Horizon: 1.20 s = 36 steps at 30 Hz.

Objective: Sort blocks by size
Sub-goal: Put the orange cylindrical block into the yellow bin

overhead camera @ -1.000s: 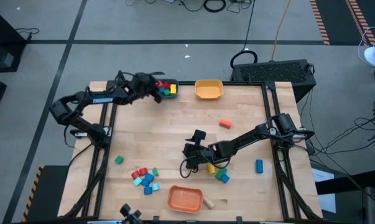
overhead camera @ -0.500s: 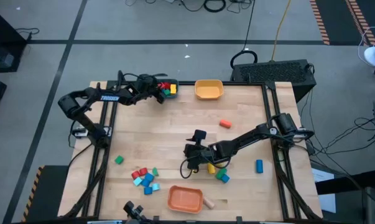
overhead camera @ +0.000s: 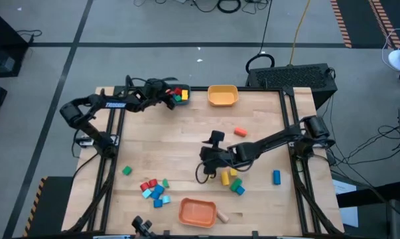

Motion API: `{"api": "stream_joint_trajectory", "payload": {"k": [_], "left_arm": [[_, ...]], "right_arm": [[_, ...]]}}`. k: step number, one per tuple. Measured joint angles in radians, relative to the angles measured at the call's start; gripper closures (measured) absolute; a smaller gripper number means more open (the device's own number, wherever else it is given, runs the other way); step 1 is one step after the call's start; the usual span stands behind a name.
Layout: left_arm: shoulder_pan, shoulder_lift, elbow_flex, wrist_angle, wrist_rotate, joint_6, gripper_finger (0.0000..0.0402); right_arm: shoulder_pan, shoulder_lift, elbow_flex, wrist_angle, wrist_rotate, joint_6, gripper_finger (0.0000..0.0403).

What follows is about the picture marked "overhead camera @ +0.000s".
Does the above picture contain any white round device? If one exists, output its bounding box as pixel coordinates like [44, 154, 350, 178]
[387, 42, 400, 72]

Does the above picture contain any black cabinet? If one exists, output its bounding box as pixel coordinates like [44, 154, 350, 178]
[0, 6, 30, 79]

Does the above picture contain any black mat with orange stripes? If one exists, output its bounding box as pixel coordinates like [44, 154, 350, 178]
[330, 0, 400, 50]

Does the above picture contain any black metal table frame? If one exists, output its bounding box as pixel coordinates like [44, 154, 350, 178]
[65, 74, 345, 238]

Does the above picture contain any teal plastic bin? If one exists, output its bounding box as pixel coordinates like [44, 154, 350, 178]
[171, 84, 192, 106]

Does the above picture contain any yellow hanging cable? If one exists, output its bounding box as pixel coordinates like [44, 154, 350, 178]
[288, 0, 312, 66]

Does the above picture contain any black hanging cable with loop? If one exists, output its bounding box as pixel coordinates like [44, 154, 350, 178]
[245, 0, 275, 74]

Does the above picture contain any orange plastic bin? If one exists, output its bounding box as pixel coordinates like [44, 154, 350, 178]
[178, 197, 218, 229]

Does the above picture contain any natural wooden cylinder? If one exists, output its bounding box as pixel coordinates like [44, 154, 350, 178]
[216, 209, 230, 224]

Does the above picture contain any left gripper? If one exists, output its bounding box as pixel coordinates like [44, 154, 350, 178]
[141, 78, 176, 110]

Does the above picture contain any white paper sheet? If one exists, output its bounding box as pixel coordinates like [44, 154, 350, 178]
[332, 179, 359, 228]

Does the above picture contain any black cable coil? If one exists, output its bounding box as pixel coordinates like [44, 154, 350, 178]
[216, 0, 242, 14]

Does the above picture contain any black mat with yellow stripes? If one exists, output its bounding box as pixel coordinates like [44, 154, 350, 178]
[23, 175, 75, 238]

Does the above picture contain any green wooden cylinder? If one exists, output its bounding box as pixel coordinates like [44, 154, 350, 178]
[230, 178, 243, 193]

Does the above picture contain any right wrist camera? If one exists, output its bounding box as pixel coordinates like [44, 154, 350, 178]
[210, 129, 226, 147]

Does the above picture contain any black device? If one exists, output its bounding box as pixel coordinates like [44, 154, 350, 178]
[131, 215, 154, 238]

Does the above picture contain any yellow plastic bin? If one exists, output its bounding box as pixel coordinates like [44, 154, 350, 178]
[207, 84, 239, 108]

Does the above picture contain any black computer case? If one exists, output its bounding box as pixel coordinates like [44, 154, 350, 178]
[245, 62, 338, 110]

